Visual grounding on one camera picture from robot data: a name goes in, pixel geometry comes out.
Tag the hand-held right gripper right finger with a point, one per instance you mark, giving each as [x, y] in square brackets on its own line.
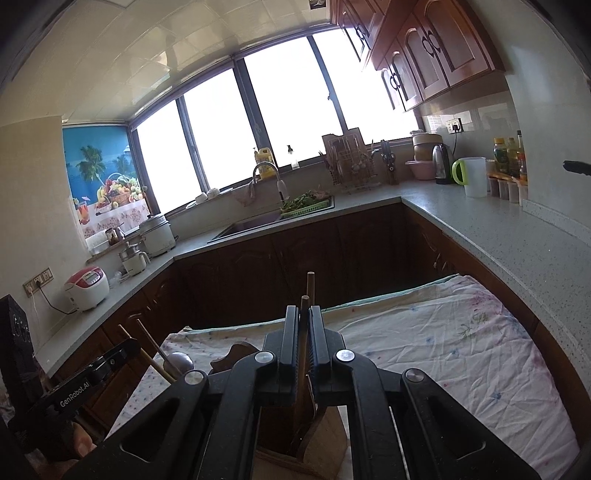
[316, 341]

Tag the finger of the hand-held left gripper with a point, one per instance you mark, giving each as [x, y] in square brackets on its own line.
[115, 355]
[14, 341]

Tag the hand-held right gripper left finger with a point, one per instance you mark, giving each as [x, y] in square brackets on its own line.
[291, 341]

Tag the metal spoon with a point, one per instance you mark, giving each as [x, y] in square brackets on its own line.
[180, 360]

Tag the wooden utensil holder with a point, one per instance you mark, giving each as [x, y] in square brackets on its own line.
[323, 443]

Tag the person's left hand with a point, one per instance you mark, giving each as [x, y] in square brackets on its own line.
[82, 442]

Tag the red and white rice cooker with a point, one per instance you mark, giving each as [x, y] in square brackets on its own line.
[87, 288]

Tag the wooden lower kitchen cabinets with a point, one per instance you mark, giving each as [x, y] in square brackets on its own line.
[300, 258]

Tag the wooden kitchen cabinets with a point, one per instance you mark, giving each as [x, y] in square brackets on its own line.
[443, 50]
[300, 258]

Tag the kitchen sink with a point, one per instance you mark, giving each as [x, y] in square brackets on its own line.
[249, 228]

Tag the floral white tablecloth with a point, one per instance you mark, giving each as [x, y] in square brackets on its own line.
[438, 332]

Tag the white electric cooker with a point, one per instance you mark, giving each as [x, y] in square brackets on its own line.
[157, 235]

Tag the green vegetable basket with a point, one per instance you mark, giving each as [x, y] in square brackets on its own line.
[304, 205]

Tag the white bowls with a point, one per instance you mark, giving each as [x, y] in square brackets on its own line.
[207, 194]

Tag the yellow detergent bottle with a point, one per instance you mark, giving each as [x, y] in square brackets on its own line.
[264, 166]

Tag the metal kitchen faucet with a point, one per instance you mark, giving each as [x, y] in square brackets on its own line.
[265, 165]

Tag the pink basin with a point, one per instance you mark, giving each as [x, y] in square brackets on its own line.
[419, 170]

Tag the grey kitchen countertop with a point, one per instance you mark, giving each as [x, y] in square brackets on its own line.
[485, 230]

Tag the wooden cutting board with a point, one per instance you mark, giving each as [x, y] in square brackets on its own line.
[339, 141]

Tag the steel electric kettle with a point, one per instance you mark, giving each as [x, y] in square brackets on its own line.
[442, 164]

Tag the beige lidded pot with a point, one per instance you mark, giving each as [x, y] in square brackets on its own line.
[427, 147]

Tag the kitchen window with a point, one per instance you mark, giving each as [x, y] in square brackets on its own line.
[286, 101]

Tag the row of spice jars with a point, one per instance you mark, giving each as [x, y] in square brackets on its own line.
[508, 190]

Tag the yellow oil bottle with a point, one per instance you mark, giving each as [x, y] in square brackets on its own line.
[500, 157]

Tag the dark sauce bottle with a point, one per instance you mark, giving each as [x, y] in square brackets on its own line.
[522, 159]

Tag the black wok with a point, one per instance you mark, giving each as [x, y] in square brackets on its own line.
[577, 167]

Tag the wooden upper kitchen cabinets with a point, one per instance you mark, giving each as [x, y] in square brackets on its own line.
[443, 50]

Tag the wall power socket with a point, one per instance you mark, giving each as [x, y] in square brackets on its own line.
[38, 281]

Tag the tropical fruit wall poster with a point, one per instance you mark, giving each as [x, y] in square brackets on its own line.
[92, 157]

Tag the wall socket with plug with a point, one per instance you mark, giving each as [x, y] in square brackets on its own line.
[455, 125]

